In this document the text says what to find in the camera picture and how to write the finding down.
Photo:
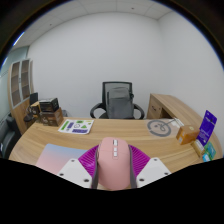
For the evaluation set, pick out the black padded armchair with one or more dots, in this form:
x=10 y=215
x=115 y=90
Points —
x=8 y=133

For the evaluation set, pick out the small tan labelled box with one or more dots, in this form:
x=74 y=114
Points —
x=197 y=148

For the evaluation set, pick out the black mesh office chair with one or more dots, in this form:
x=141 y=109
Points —
x=96 y=110

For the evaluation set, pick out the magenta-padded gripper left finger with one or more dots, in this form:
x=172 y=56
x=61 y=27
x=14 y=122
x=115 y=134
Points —
x=71 y=170

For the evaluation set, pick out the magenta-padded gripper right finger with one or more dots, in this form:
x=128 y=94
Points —
x=155 y=170

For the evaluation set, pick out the wooden side desk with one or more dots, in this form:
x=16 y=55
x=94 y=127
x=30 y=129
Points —
x=173 y=106

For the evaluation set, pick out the purple hanging package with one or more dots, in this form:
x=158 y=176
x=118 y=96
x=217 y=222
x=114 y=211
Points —
x=207 y=128

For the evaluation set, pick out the white leaflet green purple print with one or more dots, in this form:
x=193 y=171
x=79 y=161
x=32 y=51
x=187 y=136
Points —
x=76 y=127

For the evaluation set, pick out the pink computer mouse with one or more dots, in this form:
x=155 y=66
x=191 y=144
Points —
x=114 y=165

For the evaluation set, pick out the narrow brown printed box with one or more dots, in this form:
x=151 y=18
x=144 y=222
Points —
x=35 y=111

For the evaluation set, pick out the small blue packet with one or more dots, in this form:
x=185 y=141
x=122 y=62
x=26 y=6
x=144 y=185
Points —
x=206 y=157

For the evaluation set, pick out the black box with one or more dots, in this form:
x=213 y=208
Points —
x=49 y=104

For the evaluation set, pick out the grey backpack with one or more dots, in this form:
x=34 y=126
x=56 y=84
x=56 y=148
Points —
x=120 y=103

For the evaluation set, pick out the orange-brown cardboard box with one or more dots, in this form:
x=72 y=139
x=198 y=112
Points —
x=187 y=135

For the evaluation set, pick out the small black swivel chair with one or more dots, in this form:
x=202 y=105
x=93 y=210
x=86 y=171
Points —
x=33 y=98

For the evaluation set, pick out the large brown printed box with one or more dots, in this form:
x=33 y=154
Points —
x=51 y=118

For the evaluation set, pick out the pink-blue gradient mouse pad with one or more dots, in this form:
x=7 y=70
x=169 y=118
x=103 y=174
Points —
x=56 y=156

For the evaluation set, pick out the wooden shelf unit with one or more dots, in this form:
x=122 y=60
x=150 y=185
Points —
x=18 y=86

